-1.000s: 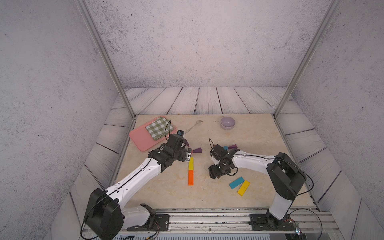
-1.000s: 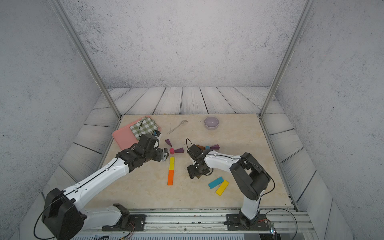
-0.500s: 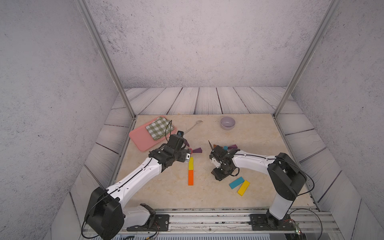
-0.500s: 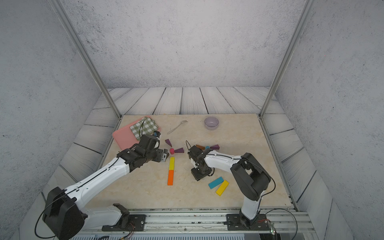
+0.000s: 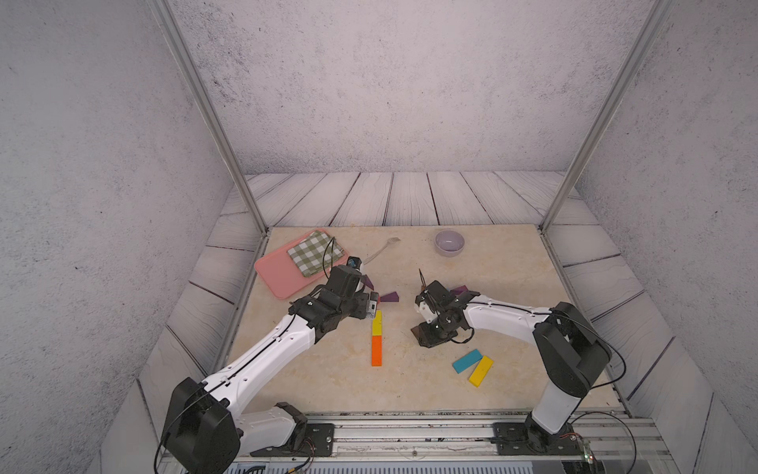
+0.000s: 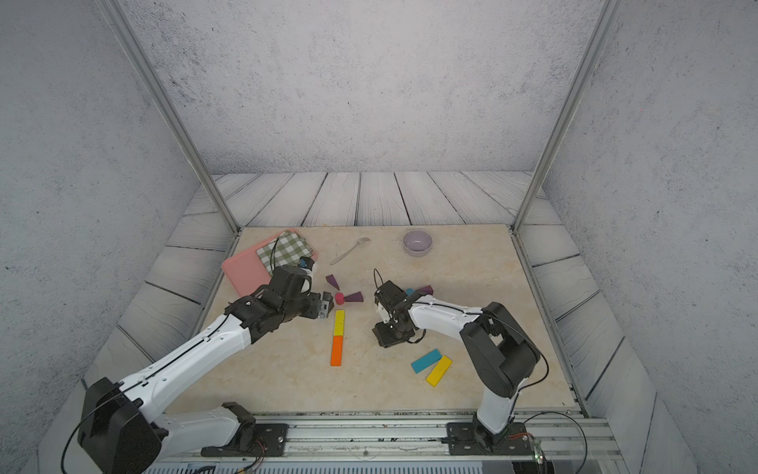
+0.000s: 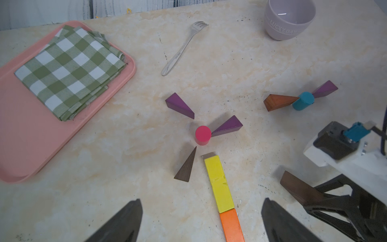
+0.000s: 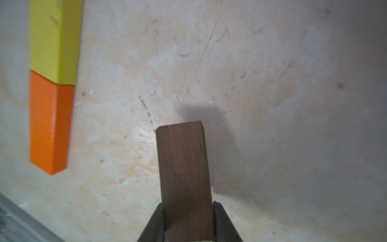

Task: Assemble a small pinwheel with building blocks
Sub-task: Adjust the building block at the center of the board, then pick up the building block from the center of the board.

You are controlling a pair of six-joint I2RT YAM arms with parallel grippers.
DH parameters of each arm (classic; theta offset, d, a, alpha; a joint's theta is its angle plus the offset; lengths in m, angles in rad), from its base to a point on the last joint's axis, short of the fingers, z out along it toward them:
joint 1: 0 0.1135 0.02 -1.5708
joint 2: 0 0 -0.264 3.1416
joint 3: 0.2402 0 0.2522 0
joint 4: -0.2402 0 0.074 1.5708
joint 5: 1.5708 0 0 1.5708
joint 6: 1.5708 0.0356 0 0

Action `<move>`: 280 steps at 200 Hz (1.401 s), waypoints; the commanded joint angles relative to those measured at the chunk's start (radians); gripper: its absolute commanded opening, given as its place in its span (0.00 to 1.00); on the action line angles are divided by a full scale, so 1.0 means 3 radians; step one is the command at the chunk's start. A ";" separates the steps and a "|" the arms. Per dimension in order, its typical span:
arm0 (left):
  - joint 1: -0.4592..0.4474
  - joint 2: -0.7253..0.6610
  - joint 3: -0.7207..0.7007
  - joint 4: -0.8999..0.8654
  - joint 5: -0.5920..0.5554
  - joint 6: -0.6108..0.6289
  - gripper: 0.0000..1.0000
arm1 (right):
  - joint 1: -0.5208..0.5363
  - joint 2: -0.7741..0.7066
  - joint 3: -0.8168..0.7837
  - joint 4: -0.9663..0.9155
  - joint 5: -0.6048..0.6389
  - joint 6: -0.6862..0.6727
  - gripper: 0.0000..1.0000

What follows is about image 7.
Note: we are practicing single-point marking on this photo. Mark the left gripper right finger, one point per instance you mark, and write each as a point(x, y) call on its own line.
point(283, 227)

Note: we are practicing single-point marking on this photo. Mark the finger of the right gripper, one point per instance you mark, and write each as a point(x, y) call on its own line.
point(334, 183)
point(346, 220)

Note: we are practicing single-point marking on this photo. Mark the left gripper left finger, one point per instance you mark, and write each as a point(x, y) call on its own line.
point(124, 226)

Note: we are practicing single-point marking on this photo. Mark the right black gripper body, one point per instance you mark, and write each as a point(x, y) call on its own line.
point(370, 216)

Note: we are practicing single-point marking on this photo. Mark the orange long block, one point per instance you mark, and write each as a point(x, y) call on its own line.
point(231, 226)

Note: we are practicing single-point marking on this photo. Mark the yellow long block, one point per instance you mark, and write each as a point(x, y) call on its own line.
point(219, 184)

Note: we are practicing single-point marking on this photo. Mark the dark brown block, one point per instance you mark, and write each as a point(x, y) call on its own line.
point(185, 171)
point(301, 191)

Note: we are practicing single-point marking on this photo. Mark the teal cylinder block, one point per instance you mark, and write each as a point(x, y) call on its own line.
point(305, 99)

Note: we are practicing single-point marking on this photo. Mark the purple wedge block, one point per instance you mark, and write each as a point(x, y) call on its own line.
point(175, 103)
point(231, 125)

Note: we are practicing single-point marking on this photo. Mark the pink cylinder block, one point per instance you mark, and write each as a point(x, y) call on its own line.
point(203, 135)

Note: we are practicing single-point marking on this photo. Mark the orange brown block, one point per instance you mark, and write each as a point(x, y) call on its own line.
point(274, 101)

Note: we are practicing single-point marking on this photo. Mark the pink plastic tray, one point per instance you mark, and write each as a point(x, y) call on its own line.
point(30, 134)

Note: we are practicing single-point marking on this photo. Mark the green checkered cloth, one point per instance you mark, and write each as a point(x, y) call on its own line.
point(72, 70)

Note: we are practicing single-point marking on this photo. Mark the lilac bowl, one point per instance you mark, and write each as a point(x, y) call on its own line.
point(285, 19)

